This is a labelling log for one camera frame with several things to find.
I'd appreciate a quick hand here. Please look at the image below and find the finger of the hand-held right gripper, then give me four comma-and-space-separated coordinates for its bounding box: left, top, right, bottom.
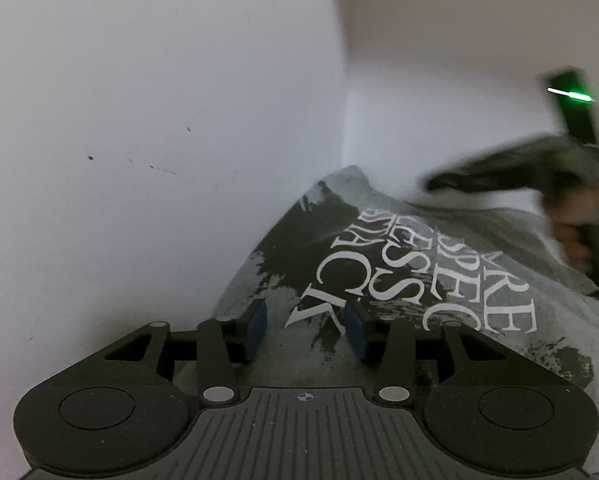
423, 134, 553, 197

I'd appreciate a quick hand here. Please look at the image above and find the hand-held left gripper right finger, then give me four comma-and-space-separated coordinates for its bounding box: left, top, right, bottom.
342, 302, 507, 407

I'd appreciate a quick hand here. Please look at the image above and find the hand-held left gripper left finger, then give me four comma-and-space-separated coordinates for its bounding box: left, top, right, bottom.
102, 297, 269, 407

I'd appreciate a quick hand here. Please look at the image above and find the grey printed t-shirt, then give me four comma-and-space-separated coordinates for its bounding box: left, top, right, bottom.
212, 165, 599, 480

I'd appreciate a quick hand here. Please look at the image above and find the person's right hand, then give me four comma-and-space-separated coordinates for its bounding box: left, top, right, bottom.
540, 170, 599, 281

